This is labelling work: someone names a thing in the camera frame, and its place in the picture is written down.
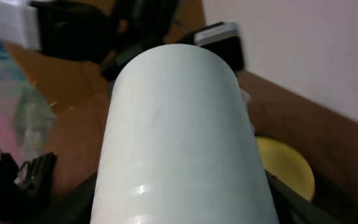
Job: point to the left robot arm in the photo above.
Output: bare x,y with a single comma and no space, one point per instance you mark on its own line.
78,31

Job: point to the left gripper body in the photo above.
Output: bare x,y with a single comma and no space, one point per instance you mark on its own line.
112,68

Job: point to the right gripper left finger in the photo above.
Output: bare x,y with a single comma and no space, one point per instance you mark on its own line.
73,208

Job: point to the yellow plate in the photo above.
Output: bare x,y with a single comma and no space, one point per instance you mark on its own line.
288,165

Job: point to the clear plastic bin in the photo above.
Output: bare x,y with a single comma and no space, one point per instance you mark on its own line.
25,116

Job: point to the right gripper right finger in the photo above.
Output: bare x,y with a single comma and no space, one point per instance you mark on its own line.
293,208

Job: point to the pale green cup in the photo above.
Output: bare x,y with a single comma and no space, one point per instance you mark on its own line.
179,146

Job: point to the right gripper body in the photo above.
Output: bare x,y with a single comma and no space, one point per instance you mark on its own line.
24,190

